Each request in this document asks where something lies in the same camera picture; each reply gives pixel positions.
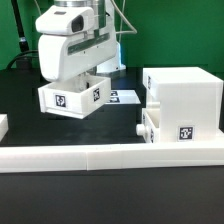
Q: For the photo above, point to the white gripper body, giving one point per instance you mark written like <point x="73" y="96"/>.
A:
<point x="62" y="58"/>

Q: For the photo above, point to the white drawer tray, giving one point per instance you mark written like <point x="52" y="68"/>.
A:
<point x="149" y="127"/>
<point x="77" y="97"/>

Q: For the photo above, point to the white front drawer tray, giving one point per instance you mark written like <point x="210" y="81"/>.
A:
<point x="149" y="127"/>

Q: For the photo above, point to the white drawer cabinet box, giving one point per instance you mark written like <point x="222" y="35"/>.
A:
<point x="189" y="100"/>

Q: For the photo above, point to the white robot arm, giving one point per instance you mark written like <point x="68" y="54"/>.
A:
<point x="70" y="17"/>

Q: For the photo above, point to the black pole stand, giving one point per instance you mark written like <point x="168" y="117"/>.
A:
<point x="22" y="61"/>

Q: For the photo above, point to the white fiducial marker sheet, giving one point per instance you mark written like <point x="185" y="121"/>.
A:
<point x="123" y="97"/>

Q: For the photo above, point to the white U-shaped fence wall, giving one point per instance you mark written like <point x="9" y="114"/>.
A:
<point x="112" y="156"/>

